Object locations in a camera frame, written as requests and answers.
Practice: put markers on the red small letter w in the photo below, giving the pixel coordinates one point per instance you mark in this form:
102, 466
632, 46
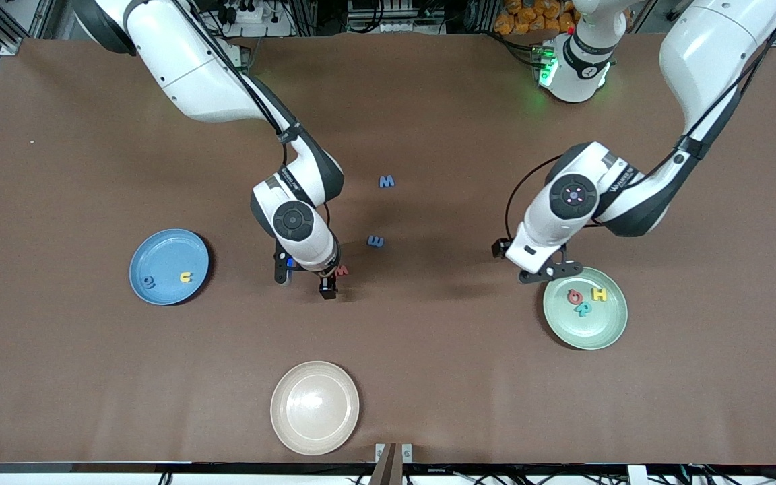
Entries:
343, 271

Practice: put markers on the green plate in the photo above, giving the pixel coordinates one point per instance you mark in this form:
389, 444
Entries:
597, 330

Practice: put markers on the blue plate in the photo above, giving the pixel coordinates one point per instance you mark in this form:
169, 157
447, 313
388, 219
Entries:
169, 252

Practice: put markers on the yellow capital letter H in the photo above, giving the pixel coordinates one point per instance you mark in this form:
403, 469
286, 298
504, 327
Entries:
599, 295

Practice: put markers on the teal capital letter R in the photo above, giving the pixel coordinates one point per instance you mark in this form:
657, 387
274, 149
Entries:
584, 310

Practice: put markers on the blue capital letter M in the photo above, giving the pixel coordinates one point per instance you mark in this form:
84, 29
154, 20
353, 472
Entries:
381, 182

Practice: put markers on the purple-blue small letter a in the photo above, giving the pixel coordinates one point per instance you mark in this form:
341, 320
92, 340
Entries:
147, 283

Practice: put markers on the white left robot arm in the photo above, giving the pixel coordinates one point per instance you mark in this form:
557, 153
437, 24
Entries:
711, 47

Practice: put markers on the orange packets pile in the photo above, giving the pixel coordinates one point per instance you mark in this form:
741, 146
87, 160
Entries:
529, 17

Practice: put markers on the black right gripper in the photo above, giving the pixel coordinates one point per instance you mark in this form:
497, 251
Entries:
327, 281

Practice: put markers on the metal mount bracket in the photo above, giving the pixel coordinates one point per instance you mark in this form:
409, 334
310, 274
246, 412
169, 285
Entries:
388, 471

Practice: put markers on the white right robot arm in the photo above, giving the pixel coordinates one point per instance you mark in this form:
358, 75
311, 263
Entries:
179, 60

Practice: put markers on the blue small letter m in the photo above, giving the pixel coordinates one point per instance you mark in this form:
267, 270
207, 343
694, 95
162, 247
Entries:
382, 241

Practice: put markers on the white power strip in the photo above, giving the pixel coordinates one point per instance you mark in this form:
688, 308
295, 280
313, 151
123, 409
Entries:
256, 29

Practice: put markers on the beige plate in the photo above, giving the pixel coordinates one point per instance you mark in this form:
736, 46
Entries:
315, 408

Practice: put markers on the red capital letter Q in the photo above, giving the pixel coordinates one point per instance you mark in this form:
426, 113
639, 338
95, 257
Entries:
569, 297

